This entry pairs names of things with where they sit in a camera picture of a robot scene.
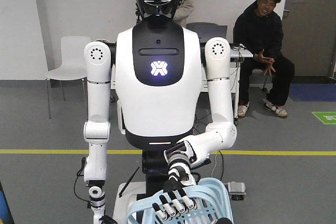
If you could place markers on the light blue plastic basket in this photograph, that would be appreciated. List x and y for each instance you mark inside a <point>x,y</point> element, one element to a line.
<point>206,202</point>

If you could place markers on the white humanoid robot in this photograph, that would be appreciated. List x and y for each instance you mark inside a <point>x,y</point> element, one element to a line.
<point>158,83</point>

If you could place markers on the white plastic chair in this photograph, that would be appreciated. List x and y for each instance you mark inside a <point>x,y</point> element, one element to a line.
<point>73,66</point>

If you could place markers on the standing person grey hoodie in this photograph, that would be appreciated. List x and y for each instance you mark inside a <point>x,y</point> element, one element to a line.
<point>183,12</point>

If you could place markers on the grey foot pedal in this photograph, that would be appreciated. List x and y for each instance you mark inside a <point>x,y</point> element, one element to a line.
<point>236,190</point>

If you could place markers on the seated man in black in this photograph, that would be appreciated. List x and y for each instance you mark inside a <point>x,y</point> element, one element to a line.
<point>259,29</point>

